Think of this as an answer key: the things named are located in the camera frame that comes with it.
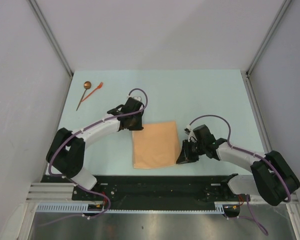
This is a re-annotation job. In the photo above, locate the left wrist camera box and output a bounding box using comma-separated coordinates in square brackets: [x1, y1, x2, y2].
[133, 96, 142, 102]

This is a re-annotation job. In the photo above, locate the slotted cable duct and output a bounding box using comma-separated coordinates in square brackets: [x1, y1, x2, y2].
[36, 202, 241, 214]

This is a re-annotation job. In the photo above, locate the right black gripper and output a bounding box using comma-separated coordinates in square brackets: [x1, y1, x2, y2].
[176, 139, 205, 164]

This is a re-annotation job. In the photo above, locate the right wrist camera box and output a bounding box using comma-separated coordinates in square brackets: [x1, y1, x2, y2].
[184, 125, 197, 142]

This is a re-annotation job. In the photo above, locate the aluminium frame post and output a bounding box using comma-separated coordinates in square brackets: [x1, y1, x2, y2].
[245, 0, 294, 77]
[26, 0, 74, 79]

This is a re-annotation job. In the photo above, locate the copper spoon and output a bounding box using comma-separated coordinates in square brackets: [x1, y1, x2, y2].
[76, 81, 92, 111]

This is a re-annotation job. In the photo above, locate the orange cloth napkin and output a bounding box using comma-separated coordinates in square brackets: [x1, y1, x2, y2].
[132, 121, 181, 170]

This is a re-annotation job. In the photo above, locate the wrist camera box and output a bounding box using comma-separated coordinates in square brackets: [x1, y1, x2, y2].
[184, 125, 197, 142]
[133, 96, 142, 102]

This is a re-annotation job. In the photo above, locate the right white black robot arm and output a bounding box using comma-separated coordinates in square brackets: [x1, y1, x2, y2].
[176, 124, 300, 206]

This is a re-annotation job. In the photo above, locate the orange plastic fork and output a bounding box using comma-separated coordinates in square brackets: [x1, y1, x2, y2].
[82, 82, 104, 102]

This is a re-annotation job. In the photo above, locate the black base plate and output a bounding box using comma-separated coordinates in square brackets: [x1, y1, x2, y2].
[72, 175, 246, 211]

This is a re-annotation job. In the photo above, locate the left aluminium frame post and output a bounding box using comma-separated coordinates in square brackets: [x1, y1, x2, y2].
[26, 0, 74, 79]

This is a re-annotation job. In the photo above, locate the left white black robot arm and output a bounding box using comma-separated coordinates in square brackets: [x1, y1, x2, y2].
[46, 97, 145, 200]

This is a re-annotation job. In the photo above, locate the right aluminium frame post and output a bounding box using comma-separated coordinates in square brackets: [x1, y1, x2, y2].
[245, 0, 294, 77]

